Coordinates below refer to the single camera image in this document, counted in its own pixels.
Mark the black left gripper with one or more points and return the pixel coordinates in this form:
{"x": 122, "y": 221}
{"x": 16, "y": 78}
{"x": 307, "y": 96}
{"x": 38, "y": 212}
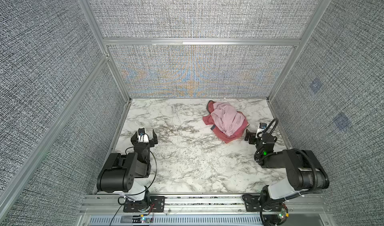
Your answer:
{"x": 151, "y": 143}

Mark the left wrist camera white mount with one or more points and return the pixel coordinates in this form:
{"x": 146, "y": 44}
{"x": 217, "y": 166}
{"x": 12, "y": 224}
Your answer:
{"x": 143, "y": 136}

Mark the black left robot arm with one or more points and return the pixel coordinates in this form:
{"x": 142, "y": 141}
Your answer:
{"x": 120, "y": 172}

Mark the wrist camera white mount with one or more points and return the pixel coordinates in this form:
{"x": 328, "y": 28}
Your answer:
{"x": 143, "y": 136}
{"x": 261, "y": 127}

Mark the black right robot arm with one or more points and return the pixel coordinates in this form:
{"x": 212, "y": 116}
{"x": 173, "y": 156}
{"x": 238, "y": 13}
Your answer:
{"x": 305, "y": 174}

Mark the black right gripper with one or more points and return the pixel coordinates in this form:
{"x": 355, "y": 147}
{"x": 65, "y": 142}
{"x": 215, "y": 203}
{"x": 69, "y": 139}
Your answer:
{"x": 252, "y": 138}

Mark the aluminium front rail frame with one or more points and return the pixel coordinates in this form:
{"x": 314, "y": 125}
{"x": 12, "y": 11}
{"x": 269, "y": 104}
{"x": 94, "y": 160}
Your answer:
{"x": 200, "y": 210}

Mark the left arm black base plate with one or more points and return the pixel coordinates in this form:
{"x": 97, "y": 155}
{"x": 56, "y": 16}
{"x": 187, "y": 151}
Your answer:
{"x": 153, "y": 204}

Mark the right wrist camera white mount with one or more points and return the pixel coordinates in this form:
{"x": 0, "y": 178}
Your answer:
{"x": 261, "y": 127}

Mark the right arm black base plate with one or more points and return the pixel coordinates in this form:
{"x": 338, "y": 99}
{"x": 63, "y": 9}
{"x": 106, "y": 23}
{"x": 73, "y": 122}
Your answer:
{"x": 253, "y": 203}

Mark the salmon pink printed t-shirt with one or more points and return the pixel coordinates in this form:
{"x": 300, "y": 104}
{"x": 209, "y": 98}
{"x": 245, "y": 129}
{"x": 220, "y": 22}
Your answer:
{"x": 209, "y": 121}

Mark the light pink cloth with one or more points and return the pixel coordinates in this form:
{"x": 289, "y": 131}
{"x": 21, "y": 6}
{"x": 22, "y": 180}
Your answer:
{"x": 227, "y": 119}

